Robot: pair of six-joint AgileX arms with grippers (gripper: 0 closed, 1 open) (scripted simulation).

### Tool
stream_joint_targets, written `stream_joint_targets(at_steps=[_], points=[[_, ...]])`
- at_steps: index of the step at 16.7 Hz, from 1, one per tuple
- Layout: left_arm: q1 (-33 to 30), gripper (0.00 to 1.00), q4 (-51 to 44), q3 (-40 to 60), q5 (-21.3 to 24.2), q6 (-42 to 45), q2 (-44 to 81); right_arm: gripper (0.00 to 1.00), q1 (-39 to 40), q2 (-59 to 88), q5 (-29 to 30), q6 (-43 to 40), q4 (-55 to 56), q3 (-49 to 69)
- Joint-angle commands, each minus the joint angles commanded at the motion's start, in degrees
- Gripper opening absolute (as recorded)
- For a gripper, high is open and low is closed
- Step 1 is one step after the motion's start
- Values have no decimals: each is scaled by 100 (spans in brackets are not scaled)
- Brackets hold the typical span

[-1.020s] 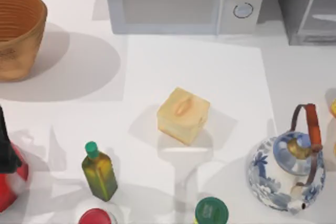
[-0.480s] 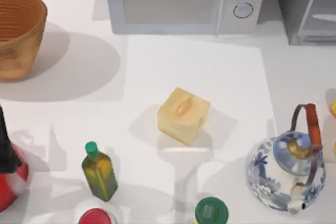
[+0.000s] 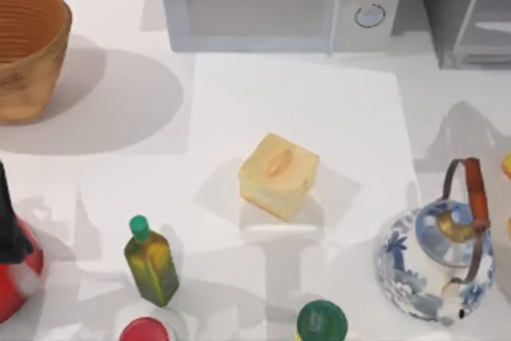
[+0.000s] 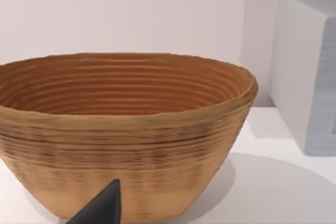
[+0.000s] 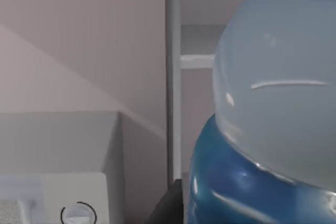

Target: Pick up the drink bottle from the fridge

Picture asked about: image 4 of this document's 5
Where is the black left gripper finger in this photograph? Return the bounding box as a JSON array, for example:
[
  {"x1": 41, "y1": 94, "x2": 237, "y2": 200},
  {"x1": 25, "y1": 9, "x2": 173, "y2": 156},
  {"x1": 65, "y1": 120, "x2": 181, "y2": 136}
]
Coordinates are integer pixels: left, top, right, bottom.
[{"x1": 64, "y1": 178, "x2": 122, "y2": 224}]

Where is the brown woven basket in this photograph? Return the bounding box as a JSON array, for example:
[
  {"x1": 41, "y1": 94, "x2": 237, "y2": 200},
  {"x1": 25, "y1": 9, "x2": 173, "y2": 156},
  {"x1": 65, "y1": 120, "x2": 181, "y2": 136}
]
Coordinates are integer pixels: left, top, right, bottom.
[{"x1": 0, "y1": 52, "x2": 259, "y2": 223}]

